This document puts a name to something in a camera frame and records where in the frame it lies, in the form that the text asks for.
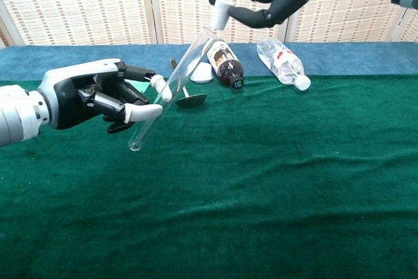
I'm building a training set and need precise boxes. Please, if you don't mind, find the blue table cover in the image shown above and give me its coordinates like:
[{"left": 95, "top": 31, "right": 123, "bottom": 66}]
[{"left": 0, "top": 42, "right": 418, "bottom": 81}]

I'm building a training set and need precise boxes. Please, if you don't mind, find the metal ladle with black handle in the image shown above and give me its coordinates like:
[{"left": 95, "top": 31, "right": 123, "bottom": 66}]
[{"left": 169, "top": 57, "right": 208, "bottom": 108}]

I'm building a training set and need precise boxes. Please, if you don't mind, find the green sachet packet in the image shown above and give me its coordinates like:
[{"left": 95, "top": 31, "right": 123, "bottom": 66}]
[{"left": 125, "top": 78, "right": 151, "bottom": 95}]

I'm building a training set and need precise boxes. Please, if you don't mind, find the small white cap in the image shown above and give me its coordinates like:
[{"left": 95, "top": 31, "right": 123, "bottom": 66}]
[{"left": 210, "top": 0, "right": 234, "bottom": 31}]

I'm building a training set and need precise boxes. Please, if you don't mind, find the white plastic cup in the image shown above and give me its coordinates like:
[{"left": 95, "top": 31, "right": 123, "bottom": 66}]
[{"left": 189, "top": 61, "right": 215, "bottom": 84}]

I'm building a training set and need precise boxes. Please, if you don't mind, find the clear plastic water bottle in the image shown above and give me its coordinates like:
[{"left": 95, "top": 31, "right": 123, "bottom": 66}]
[{"left": 256, "top": 37, "right": 312, "bottom": 91}]

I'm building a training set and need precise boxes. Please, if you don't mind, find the clear glass test tube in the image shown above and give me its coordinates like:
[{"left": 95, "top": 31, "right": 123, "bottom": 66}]
[{"left": 128, "top": 26, "right": 217, "bottom": 152}]

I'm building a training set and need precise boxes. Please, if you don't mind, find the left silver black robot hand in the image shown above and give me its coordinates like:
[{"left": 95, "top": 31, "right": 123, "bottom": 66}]
[{"left": 37, "top": 58, "right": 173, "bottom": 135}]

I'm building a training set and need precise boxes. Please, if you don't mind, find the dark green velvet cloth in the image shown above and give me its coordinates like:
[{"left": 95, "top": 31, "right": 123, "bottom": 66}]
[{"left": 0, "top": 74, "right": 418, "bottom": 279}]

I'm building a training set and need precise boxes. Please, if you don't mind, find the brown glass bottle with label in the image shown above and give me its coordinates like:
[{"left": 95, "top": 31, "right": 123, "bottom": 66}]
[{"left": 205, "top": 39, "right": 245, "bottom": 90}]

